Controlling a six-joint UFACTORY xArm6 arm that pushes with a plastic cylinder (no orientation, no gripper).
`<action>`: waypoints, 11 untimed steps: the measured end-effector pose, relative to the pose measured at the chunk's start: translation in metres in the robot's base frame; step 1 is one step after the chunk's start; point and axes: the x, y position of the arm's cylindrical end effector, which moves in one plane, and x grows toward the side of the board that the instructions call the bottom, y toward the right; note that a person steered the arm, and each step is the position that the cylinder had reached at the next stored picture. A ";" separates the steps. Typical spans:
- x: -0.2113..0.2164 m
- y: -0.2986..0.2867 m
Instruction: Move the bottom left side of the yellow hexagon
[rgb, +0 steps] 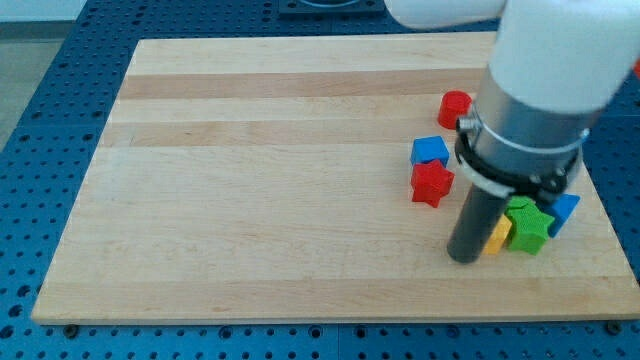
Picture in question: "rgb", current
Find wooden board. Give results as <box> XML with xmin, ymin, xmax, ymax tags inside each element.
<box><xmin>32</xmin><ymin>32</ymin><xmax>639</xmax><ymax>325</ymax></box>

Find blue cube block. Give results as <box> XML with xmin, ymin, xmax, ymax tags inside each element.
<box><xmin>410</xmin><ymin>136</ymin><xmax>450</xmax><ymax>167</ymax></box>

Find yellow hexagon block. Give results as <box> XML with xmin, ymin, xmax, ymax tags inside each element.
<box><xmin>482</xmin><ymin>215</ymin><xmax>512</xmax><ymax>255</ymax></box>

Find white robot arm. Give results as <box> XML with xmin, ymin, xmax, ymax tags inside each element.
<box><xmin>385</xmin><ymin>0</ymin><xmax>639</xmax><ymax>263</ymax></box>

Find red star block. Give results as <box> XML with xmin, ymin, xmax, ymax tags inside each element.
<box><xmin>410</xmin><ymin>160</ymin><xmax>455</xmax><ymax>208</ymax></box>

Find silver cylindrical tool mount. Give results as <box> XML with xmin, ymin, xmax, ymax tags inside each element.
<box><xmin>455</xmin><ymin>70</ymin><xmax>600</xmax><ymax>197</ymax></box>

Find green block behind star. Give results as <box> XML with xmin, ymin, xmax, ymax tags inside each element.
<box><xmin>506</xmin><ymin>196</ymin><xmax>535</xmax><ymax>211</ymax></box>

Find blue triangle block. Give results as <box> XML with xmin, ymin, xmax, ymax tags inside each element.
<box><xmin>538</xmin><ymin>194</ymin><xmax>581</xmax><ymax>238</ymax></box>

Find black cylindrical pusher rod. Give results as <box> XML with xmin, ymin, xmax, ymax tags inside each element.
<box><xmin>447</xmin><ymin>185</ymin><xmax>508</xmax><ymax>264</ymax></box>

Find red cylinder block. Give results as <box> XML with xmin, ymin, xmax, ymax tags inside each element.
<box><xmin>437</xmin><ymin>90</ymin><xmax>472</xmax><ymax>130</ymax></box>

